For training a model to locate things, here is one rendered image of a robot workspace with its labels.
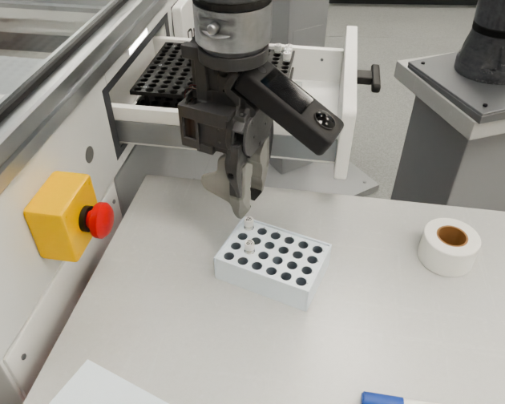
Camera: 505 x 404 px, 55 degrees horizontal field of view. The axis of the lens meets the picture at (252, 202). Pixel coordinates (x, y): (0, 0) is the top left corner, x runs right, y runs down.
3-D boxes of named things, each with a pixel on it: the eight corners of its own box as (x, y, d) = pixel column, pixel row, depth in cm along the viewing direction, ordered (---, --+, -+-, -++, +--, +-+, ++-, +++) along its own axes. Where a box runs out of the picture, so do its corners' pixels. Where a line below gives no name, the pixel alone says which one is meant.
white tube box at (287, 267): (329, 264, 64) (332, 244, 61) (306, 312, 58) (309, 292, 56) (244, 236, 68) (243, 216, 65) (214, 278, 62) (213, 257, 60)
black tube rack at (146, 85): (292, 86, 85) (295, 50, 81) (280, 142, 72) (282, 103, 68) (169, 76, 88) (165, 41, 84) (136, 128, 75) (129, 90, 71)
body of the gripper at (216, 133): (213, 119, 61) (208, 22, 53) (276, 135, 58) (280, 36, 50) (180, 151, 56) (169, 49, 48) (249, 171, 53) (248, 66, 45)
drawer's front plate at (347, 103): (349, 84, 89) (357, 24, 82) (345, 182, 68) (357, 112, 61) (339, 83, 90) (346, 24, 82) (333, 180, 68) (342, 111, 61)
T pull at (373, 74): (377, 71, 76) (379, 62, 75) (379, 94, 70) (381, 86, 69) (354, 70, 76) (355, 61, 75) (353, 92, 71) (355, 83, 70)
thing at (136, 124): (339, 80, 87) (344, 47, 83) (334, 164, 68) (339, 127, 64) (126, 64, 92) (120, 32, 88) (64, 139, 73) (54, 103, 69)
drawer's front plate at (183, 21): (218, 13, 117) (216, -37, 110) (186, 66, 95) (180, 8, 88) (211, 12, 117) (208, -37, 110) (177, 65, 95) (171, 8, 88)
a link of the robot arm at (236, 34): (284, -7, 47) (248, 21, 42) (282, 38, 50) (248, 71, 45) (216, -18, 50) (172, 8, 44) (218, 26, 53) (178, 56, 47)
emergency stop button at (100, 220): (119, 222, 56) (113, 195, 54) (106, 247, 53) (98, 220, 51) (94, 219, 57) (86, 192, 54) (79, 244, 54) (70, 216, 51)
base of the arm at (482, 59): (497, 48, 109) (509, 2, 103) (550, 75, 98) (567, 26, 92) (439, 62, 106) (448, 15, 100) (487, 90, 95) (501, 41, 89)
